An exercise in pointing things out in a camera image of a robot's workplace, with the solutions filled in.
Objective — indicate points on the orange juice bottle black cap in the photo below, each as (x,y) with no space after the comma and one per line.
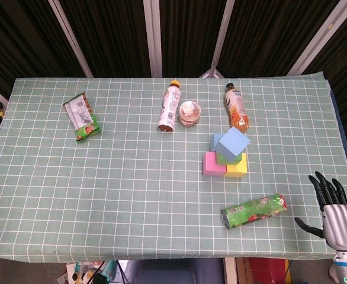
(236,109)

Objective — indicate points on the dark pleated curtain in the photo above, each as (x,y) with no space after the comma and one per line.
(114,32)

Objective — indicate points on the clear plastic snack cup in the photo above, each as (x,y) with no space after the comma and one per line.
(189,114)

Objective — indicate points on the light blue foam cube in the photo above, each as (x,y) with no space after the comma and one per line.
(234,145)
(214,143)

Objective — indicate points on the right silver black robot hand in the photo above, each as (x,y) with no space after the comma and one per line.
(340,225)

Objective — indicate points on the white frame post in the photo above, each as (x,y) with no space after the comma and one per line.
(153,38)
(70,35)
(318,38)
(221,35)

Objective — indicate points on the pink foam cube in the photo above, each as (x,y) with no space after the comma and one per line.
(213,165)

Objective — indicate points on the yellow foam cube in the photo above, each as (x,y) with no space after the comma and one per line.
(237,170)

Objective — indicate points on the green foam cube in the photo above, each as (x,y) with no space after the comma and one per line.
(225,160)

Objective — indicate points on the white bottle with orange cap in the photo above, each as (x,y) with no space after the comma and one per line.
(170,109)

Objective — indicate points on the green snack bag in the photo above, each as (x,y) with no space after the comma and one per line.
(83,118)

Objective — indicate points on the green chip can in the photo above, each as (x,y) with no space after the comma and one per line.
(252,211)

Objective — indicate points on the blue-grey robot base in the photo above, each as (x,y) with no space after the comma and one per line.
(176,272)

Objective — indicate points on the green checked tablecloth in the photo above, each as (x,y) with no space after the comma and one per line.
(132,192)

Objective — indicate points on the white table leg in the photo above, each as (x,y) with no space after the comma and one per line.
(229,270)

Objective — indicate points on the red box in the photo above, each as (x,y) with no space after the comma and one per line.
(268,269)

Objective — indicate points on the colourful snack packets pile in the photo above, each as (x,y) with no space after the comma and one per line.
(90,270)

